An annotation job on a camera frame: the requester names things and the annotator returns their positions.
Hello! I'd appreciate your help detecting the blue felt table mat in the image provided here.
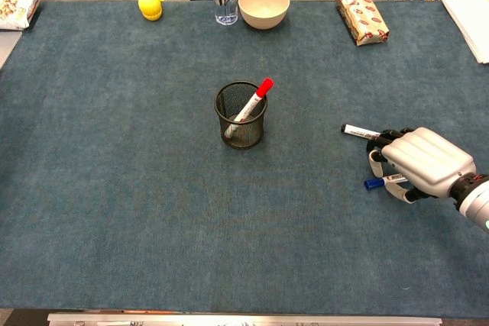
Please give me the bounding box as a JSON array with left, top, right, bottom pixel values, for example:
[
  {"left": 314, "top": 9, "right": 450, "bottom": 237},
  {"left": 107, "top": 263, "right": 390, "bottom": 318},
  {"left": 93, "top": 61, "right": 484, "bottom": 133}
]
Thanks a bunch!
[{"left": 0, "top": 0, "right": 489, "bottom": 319}]

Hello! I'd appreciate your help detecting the yellow lemon shaped toy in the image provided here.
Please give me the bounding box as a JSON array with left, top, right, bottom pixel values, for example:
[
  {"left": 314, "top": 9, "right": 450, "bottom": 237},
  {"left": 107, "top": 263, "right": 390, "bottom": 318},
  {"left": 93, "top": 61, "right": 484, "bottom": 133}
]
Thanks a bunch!
[{"left": 138, "top": 0, "right": 164, "bottom": 22}]

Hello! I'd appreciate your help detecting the black cap whiteboard marker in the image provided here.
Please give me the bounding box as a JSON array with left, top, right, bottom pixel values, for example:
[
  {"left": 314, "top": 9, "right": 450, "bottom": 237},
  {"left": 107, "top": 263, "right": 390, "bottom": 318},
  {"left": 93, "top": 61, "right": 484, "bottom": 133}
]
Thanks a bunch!
[{"left": 341, "top": 124, "right": 383, "bottom": 140}]

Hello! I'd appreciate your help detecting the yellow white snack bag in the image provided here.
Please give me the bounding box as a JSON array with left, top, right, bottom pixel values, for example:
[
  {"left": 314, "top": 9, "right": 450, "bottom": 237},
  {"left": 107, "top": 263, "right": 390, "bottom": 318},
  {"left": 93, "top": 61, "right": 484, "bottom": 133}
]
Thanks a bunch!
[{"left": 0, "top": 0, "right": 42, "bottom": 31}]

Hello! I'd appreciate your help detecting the black round pen cup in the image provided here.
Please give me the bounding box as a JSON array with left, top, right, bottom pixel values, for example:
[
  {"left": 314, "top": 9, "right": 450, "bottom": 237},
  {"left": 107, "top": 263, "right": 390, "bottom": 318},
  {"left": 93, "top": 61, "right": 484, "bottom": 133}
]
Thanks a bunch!
[{"left": 213, "top": 80, "right": 269, "bottom": 150}]

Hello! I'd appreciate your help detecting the red cap whiteboard marker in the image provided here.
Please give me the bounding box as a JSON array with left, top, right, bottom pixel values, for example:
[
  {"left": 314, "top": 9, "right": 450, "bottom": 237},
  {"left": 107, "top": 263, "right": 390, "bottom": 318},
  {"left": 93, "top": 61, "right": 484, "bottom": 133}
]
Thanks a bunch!
[{"left": 224, "top": 77, "right": 275, "bottom": 140}]

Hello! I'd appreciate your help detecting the aluminium profile rail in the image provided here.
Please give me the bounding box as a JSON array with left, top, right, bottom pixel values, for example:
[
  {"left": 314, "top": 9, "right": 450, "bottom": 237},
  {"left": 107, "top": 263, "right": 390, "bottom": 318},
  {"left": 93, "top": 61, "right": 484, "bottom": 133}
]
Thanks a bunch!
[{"left": 47, "top": 312, "right": 443, "bottom": 326}]

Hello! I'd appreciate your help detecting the white paper stack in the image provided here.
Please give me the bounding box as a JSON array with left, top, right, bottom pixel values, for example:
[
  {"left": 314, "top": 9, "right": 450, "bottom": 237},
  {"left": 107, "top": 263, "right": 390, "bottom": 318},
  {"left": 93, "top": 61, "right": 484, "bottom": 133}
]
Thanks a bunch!
[{"left": 442, "top": 0, "right": 489, "bottom": 64}]

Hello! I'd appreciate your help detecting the blue cap whiteboard marker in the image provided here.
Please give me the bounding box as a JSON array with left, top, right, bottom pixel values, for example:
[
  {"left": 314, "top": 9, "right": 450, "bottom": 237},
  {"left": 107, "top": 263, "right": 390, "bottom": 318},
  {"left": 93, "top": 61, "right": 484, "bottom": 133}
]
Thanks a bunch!
[{"left": 363, "top": 173, "right": 410, "bottom": 191}]

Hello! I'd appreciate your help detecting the red printed wrapped package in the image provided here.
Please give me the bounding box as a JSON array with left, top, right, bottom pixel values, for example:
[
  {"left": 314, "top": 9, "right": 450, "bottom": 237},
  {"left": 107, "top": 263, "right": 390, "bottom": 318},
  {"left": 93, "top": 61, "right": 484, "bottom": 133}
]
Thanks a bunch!
[{"left": 335, "top": 0, "right": 390, "bottom": 47}]

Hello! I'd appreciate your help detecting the beige bowl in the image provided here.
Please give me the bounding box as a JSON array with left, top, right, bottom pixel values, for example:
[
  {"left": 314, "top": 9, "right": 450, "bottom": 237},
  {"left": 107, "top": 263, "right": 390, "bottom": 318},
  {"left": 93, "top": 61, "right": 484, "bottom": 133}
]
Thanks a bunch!
[{"left": 238, "top": 0, "right": 291, "bottom": 31}]

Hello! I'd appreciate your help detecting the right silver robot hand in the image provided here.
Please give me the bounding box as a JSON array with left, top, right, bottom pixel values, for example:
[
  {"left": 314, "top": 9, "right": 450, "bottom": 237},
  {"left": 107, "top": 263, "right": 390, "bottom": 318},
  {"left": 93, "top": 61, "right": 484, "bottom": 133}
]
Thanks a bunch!
[{"left": 366, "top": 126, "right": 478, "bottom": 204}]

